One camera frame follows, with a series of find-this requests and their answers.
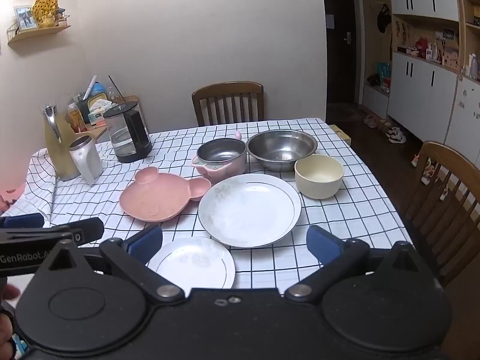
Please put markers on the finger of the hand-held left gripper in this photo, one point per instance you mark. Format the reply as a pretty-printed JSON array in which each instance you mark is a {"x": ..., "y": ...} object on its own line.
[
  {"x": 84, "y": 230},
  {"x": 22, "y": 220}
]

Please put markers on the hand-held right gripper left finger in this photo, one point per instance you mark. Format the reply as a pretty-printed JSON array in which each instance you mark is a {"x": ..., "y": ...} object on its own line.
[{"x": 144, "y": 245}]

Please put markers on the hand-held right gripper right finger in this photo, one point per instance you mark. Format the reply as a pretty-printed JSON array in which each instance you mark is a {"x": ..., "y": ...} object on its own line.
[{"x": 320, "y": 243}]

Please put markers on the pink bear-shaped plate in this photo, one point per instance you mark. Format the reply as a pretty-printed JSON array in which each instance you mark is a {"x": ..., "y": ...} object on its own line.
[{"x": 161, "y": 198}]

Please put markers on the small white plate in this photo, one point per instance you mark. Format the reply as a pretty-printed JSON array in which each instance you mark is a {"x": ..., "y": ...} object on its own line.
[{"x": 195, "y": 266}]

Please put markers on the cream round bowl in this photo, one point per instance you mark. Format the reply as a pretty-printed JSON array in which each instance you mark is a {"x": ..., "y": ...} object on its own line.
[{"x": 318, "y": 187}]

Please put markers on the large white plate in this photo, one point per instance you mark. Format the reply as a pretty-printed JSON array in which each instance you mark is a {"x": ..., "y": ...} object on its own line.
[{"x": 247, "y": 210}]

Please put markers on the large stainless steel bowl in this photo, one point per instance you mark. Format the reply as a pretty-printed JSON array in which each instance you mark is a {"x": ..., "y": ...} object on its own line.
[{"x": 281, "y": 150}]

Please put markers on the pink pot-shaped steel bowl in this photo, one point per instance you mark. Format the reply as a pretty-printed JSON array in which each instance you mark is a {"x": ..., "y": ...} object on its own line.
[{"x": 217, "y": 172}]

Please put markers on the person's left hand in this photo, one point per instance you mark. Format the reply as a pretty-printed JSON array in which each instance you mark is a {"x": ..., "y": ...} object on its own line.
[{"x": 9, "y": 292}]

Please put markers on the white electric kettle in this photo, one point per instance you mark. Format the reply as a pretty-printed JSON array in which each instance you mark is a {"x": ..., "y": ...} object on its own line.
[{"x": 88, "y": 161}]

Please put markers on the beige thermos carafe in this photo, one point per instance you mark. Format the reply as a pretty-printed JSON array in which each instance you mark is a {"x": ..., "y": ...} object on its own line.
[{"x": 60, "y": 146}]

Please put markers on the black-checked white tablecloth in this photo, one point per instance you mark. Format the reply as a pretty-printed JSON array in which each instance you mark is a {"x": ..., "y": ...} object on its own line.
[{"x": 168, "y": 146}]

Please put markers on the glass electric kettle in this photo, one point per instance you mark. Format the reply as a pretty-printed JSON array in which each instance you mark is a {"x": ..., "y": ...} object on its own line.
[{"x": 127, "y": 135}]

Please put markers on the orange bottle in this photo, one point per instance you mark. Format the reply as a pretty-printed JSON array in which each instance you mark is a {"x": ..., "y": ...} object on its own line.
[{"x": 77, "y": 120}]

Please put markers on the green tissue box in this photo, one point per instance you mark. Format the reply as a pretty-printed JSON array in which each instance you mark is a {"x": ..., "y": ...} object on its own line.
[{"x": 98, "y": 111}]

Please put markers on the black pen holder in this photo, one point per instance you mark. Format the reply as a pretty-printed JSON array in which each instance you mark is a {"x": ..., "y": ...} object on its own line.
[{"x": 84, "y": 110}]

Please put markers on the colourful child shoe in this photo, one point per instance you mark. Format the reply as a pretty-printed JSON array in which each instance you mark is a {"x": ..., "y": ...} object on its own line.
[
  {"x": 428, "y": 170},
  {"x": 415, "y": 160}
]

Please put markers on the grey sneaker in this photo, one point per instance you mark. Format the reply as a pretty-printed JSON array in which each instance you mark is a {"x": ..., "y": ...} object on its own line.
[
  {"x": 393, "y": 131},
  {"x": 398, "y": 138}
]

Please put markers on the pink slipper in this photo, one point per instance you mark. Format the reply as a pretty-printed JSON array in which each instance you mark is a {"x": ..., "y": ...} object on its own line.
[
  {"x": 367, "y": 119},
  {"x": 374, "y": 122}
]

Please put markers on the wooden slat-back chair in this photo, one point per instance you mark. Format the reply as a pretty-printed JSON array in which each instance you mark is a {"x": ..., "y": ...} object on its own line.
[{"x": 450, "y": 153}]

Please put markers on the wooden chair with cushioned back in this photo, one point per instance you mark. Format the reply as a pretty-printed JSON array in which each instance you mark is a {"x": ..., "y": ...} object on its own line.
[{"x": 225, "y": 88}]

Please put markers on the dark entrance door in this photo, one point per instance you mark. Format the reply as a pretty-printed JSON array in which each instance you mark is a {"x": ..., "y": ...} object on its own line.
[{"x": 337, "y": 63}]

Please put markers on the gold ornament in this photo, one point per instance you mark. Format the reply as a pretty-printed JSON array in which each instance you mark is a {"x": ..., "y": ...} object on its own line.
[{"x": 45, "y": 9}]

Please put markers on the red figurine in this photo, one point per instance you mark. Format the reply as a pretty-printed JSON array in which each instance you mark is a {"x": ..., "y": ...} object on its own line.
[{"x": 422, "y": 47}]

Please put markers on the black hanging bag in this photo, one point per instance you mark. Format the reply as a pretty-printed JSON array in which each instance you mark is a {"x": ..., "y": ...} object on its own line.
[{"x": 383, "y": 18}]

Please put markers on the wooden wall shelf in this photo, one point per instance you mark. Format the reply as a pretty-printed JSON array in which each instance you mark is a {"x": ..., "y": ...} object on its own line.
[{"x": 37, "y": 33}]

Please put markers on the small photo frame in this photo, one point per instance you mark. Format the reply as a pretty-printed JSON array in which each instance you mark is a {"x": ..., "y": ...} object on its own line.
[{"x": 25, "y": 18}]

